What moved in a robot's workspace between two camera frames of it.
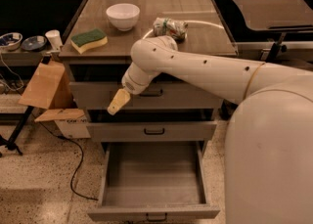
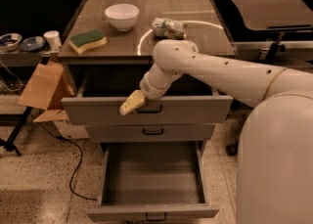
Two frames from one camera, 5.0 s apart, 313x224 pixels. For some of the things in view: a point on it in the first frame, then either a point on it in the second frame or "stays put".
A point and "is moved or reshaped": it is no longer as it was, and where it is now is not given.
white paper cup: (54, 38) stays put
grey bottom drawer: (155, 181) stays put
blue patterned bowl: (11, 41) stays put
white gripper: (133, 86) → (150, 88)
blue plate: (34, 43) stays put
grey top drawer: (164, 96) is moved or reshaped
